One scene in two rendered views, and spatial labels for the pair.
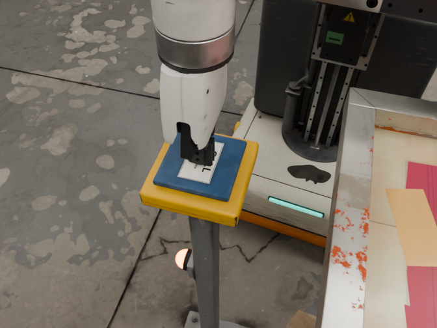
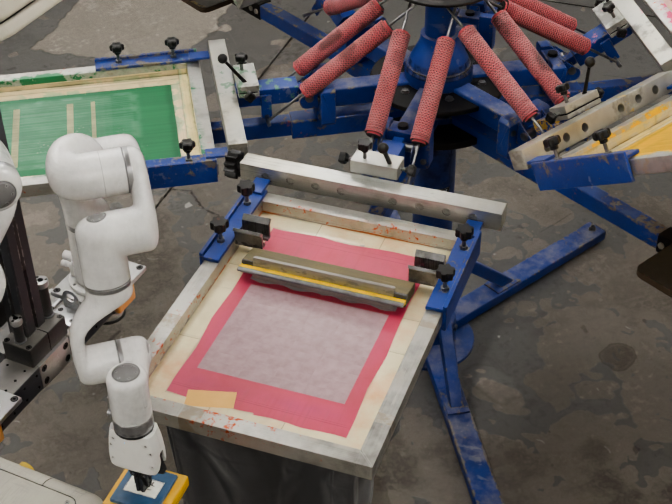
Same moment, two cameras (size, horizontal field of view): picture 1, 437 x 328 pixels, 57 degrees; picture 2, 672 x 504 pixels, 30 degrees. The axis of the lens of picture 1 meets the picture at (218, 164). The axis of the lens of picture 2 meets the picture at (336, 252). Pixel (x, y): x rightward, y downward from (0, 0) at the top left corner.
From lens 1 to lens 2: 219 cm
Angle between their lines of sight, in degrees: 59
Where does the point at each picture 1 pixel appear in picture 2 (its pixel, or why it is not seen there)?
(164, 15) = (144, 414)
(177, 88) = (156, 437)
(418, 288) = (245, 407)
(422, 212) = (203, 394)
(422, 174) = (177, 386)
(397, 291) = (245, 415)
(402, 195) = (190, 399)
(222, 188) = (169, 477)
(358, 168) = (176, 408)
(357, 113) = not seen: hidden behind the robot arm
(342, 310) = (255, 430)
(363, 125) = not seen: hidden behind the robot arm
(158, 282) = not seen: outside the picture
